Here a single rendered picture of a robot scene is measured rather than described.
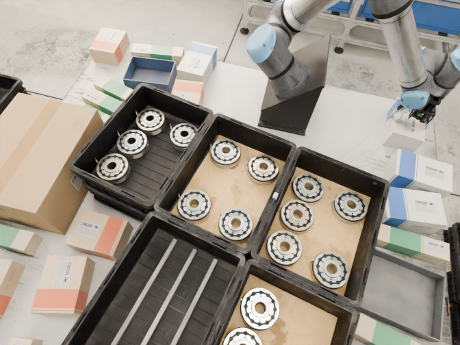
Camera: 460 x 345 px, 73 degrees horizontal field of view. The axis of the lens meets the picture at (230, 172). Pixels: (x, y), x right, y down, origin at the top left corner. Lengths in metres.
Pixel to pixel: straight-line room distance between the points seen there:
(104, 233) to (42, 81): 1.91
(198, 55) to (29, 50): 1.90
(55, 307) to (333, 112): 1.25
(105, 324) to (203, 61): 1.07
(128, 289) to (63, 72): 2.14
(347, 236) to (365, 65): 2.08
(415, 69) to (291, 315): 0.77
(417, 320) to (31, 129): 1.38
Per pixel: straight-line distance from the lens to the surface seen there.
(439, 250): 1.25
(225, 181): 1.03
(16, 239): 1.21
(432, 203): 1.27
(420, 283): 1.24
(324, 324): 0.96
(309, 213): 0.99
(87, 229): 1.10
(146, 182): 1.06
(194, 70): 1.42
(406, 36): 0.99
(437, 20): 2.90
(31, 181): 1.10
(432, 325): 1.23
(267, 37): 1.11
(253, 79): 1.52
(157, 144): 1.13
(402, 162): 1.31
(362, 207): 1.06
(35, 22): 3.41
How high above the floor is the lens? 1.74
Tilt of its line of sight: 60 degrees down
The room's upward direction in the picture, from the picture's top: 4 degrees clockwise
